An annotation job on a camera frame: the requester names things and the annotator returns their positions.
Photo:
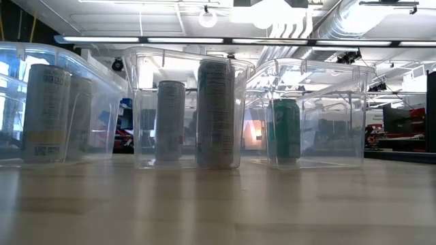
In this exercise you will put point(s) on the clear plastic bin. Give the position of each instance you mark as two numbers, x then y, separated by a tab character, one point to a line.
334	136
102	112
190	119

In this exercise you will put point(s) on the blue storage box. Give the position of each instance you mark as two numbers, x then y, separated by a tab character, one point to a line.
126	102

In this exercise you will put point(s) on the long ceiling light bar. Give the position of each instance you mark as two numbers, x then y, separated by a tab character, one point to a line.
102	39

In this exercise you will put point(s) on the red cabinet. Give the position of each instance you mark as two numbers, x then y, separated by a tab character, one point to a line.
418	119

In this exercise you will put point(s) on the white slim soda can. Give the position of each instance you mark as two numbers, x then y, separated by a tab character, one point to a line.
170	119

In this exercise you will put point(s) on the black ceiling-mounted device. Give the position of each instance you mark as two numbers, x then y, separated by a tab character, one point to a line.
377	87
349	56

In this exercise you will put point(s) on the silver ventilation duct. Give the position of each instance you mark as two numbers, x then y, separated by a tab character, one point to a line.
340	20

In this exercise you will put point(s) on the black low bench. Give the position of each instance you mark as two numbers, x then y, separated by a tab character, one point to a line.
398	155

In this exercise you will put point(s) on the black computer monitor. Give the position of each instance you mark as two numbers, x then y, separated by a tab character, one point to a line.
148	119
396	120

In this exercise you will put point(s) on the green soda can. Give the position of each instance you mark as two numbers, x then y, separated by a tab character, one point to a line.
284	131

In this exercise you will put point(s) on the white can yellow band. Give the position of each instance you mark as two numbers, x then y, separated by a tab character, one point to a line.
46	112

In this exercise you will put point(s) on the black pillar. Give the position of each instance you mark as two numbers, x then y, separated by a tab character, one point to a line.
431	112

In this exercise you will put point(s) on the pale grey soda can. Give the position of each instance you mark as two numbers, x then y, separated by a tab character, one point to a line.
81	115

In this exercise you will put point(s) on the tall white teal can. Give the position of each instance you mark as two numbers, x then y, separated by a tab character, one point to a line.
215	115

